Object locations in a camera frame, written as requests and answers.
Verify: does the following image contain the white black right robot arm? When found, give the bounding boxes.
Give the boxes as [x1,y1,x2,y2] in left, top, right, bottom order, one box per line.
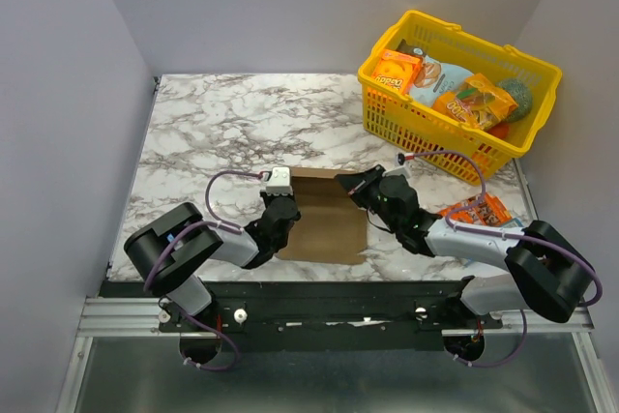
[335,165,598,328]

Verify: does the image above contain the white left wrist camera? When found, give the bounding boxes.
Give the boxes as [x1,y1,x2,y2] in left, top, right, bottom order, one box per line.
[261,166,293,196]

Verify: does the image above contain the aluminium rail frame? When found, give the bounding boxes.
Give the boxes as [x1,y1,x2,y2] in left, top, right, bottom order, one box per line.
[55,292,610,413]

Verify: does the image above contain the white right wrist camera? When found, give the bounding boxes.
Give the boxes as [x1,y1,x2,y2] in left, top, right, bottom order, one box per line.
[383,164,411,179]

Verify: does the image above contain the blue white small box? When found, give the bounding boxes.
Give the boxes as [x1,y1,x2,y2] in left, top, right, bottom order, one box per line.
[501,218,523,228]

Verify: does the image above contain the light blue snack bag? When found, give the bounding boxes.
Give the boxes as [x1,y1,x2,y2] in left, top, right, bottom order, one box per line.
[409,47,473,107]

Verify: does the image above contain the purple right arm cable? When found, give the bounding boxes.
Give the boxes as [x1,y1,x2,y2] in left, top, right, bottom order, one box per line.
[396,150,604,369]

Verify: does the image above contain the orange round item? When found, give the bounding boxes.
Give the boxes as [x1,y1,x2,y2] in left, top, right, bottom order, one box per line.
[487,122,510,140]

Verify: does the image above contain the orange small box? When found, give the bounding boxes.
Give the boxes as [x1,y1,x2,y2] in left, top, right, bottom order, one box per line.
[438,193,513,227]

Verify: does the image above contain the orange candy bag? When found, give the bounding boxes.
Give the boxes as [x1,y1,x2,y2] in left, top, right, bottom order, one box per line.
[431,74,516,131]

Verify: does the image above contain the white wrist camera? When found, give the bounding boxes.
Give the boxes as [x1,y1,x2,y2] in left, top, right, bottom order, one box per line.
[383,164,411,179]
[261,166,293,196]

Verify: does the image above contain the yellow plastic basket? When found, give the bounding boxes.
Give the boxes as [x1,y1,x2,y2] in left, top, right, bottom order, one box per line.
[358,11,562,185]

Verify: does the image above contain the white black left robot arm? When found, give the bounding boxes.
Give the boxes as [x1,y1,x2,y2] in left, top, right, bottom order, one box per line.
[123,192,301,331]

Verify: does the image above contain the brown cardboard box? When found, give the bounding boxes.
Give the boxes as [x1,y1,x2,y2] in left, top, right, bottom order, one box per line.
[278,167,368,265]

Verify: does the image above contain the green steel scouring pad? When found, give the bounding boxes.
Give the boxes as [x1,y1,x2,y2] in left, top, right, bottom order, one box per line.
[496,77,533,123]

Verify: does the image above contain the orange snack box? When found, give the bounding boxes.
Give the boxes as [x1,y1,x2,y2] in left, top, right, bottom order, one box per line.
[371,49,424,95]

